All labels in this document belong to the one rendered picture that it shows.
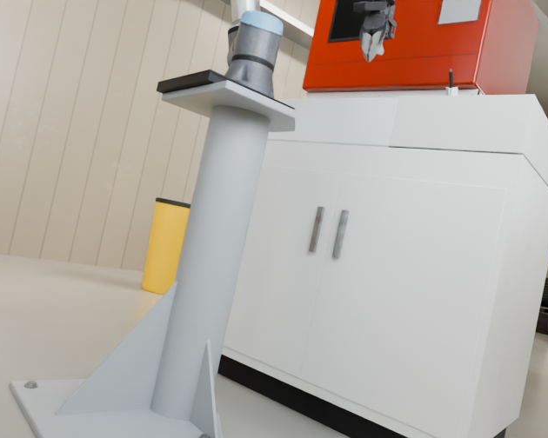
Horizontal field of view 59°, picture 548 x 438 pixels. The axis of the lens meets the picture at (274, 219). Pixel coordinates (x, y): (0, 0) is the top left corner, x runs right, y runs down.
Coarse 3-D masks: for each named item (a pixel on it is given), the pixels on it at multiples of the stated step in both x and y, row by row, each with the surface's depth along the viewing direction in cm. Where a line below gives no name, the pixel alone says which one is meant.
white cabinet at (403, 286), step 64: (256, 192) 164; (320, 192) 149; (384, 192) 136; (448, 192) 125; (512, 192) 116; (256, 256) 160; (320, 256) 145; (384, 256) 133; (448, 256) 123; (512, 256) 123; (256, 320) 156; (320, 320) 142; (384, 320) 130; (448, 320) 120; (512, 320) 134; (256, 384) 158; (320, 384) 139; (384, 384) 127; (448, 384) 118; (512, 384) 147
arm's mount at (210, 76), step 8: (200, 72) 114; (208, 72) 111; (216, 72) 112; (168, 80) 127; (176, 80) 123; (184, 80) 119; (192, 80) 116; (200, 80) 113; (208, 80) 111; (216, 80) 112; (224, 80) 114; (232, 80) 115; (160, 88) 130; (168, 88) 126; (176, 88) 124; (184, 88) 122; (248, 88) 118
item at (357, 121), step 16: (304, 112) 158; (320, 112) 154; (336, 112) 150; (352, 112) 147; (368, 112) 143; (384, 112) 140; (304, 128) 157; (320, 128) 153; (336, 128) 149; (352, 128) 146; (368, 128) 142; (384, 128) 139; (368, 144) 142; (384, 144) 138
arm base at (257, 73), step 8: (232, 56) 128; (240, 56) 125; (248, 56) 125; (256, 56) 125; (232, 64) 127; (240, 64) 125; (248, 64) 124; (256, 64) 125; (264, 64) 126; (272, 64) 128; (232, 72) 125; (240, 72) 124; (248, 72) 124; (256, 72) 124; (264, 72) 126; (272, 72) 129; (240, 80) 123; (248, 80) 123; (256, 80) 123; (264, 80) 125; (272, 80) 129; (256, 88) 123; (264, 88) 124; (272, 88) 130; (272, 96) 128
